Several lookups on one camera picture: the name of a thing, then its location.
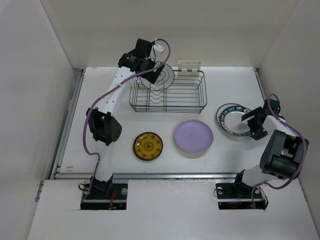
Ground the grey wire dish rack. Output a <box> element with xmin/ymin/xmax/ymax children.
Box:
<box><xmin>129</xmin><ymin>70</ymin><xmax>208</xmax><ymax>114</ymax></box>

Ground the aluminium front rail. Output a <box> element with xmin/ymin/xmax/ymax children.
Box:
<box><xmin>50</xmin><ymin>173</ymin><xmax>236</xmax><ymax>180</ymax></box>

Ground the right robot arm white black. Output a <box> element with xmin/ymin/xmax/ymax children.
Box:
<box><xmin>231</xmin><ymin>94</ymin><xmax>309</xmax><ymax>197</ymax></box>

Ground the white orange sunburst plate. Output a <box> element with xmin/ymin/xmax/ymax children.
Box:
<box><xmin>216</xmin><ymin>108</ymin><xmax>225</xmax><ymax>130</ymax></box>

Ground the white teal rim plate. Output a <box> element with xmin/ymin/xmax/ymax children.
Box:
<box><xmin>139</xmin><ymin>63</ymin><xmax>175</xmax><ymax>91</ymax></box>

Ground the teal rim lettered plate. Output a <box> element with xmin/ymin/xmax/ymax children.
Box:
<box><xmin>218</xmin><ymin>103</ymin><xmax>252</xmax><ymax>137</ymax></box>

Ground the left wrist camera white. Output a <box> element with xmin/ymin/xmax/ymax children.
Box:
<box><xmin>152</xmin><ymin>43</ymin><xmax>165</xmax><ymax>60</ymax></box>

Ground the small yellow patterned plate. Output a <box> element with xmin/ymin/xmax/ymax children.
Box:
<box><xmin>132</xmin><ymin>132</ymin><xmax>164</xmax><ymax>162</ymax></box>

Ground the purple plate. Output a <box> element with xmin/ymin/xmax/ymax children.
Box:
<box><xmin>174</xmin><ymin>119</ymin><xmax>214</xmax><ymax>149</ymax></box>

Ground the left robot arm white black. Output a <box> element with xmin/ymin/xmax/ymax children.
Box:
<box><xmin>82</xmin><ymin>38</ymin><xmax>171</xmax><ymax>199</ymax></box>

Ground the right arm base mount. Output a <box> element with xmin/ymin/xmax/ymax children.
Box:
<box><xmin>213</xmin><ymin>182</ymin><xmax>269</xmax><ymax>210</ymax></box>

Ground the white cutlery holder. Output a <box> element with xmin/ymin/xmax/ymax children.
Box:
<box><xmin>178</xmin><ymin>60</ymin><xmax>202</xmax><ymax>74</ymax></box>

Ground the beige bear plate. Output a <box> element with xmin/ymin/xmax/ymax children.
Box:
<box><xmin>174</xmin><ymin>142</ymin><xmax>211</xmax><ymax>159</ymax></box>

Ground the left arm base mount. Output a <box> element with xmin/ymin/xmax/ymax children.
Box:
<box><xmin>78</xmin><ymin>183</ymin><xmax>128</xmax><ymax>211</ymax></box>

